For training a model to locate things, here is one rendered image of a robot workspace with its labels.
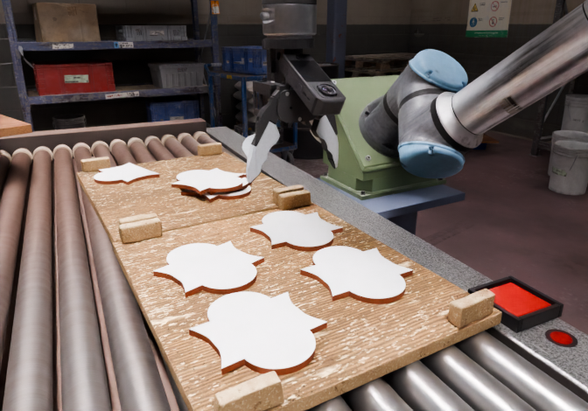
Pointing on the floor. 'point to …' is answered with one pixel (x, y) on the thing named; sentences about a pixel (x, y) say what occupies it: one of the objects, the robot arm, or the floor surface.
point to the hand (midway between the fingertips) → (297, 177)
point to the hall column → (337, 29)
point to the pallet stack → (376, 64)
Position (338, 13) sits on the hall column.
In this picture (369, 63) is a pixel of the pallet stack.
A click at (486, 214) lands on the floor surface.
